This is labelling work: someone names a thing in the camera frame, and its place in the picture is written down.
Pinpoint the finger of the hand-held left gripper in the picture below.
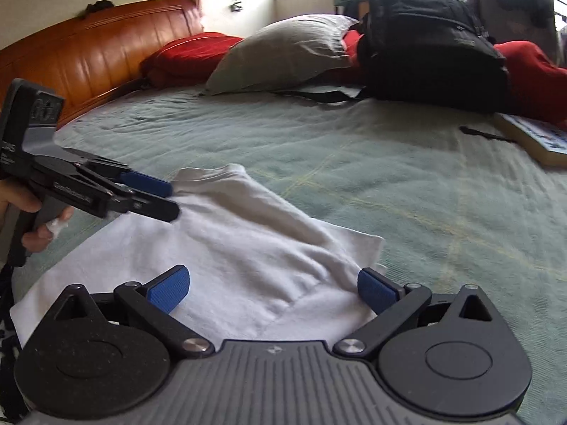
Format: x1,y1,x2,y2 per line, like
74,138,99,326
73,149,175,198
105,185,181,224

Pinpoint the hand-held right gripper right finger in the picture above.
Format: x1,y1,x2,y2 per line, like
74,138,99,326
332,267,495,360

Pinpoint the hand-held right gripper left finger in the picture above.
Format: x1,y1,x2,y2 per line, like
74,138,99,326
53,263,214,360

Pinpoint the white printed t-shirt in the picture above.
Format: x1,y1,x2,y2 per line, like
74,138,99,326
10,163,386,347

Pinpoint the person's left hand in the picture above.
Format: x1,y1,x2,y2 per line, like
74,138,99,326
0,176,74,254

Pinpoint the wooden headboard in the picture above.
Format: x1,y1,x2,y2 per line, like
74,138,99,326
0,0,203,130

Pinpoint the green checked bed blanket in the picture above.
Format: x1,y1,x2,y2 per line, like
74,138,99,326
11,84,567,425

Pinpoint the red pillow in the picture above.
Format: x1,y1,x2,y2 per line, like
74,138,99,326
140,31,245,90

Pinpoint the small dark cloth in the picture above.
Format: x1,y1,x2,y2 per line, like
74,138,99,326
78,0,117,19

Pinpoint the person's dark blue clothing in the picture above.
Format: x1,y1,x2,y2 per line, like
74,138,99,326
0,260,28,422

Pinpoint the grey pillow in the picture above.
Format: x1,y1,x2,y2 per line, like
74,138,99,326
199,13,361,97

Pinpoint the paperback book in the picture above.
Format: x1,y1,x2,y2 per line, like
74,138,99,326
492,112,567,169

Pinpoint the black backpack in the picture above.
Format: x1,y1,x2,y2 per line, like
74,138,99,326
275,0,511,114

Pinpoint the red quilt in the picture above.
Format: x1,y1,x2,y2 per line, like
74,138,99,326
341,29,567,125

